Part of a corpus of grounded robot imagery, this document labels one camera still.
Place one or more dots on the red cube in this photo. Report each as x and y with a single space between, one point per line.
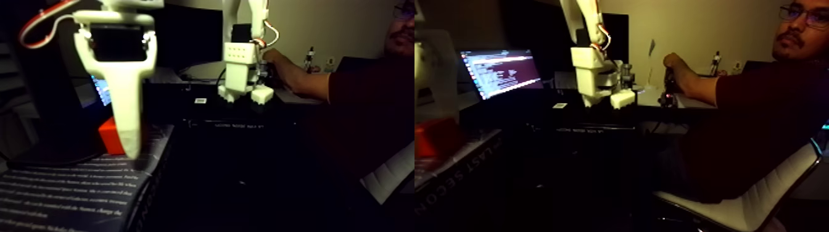
434 139

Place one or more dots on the black leader arm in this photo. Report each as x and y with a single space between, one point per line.
668 97

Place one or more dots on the person's left hand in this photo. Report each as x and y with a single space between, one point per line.
675 68

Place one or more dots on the black box with white print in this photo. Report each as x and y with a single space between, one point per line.
460 172

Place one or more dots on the open laptop with lit screen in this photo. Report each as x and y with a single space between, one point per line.
502 71

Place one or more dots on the small white tag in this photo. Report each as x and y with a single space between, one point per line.
559 105

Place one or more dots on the small grey flag on stem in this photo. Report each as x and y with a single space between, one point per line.
652 46

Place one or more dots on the small standing figurine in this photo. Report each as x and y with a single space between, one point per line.
715 63

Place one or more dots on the white chair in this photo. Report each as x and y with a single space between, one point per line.
751 210

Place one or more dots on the person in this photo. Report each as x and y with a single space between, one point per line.
764 116

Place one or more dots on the eyeglasses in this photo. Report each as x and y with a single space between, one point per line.
817 16

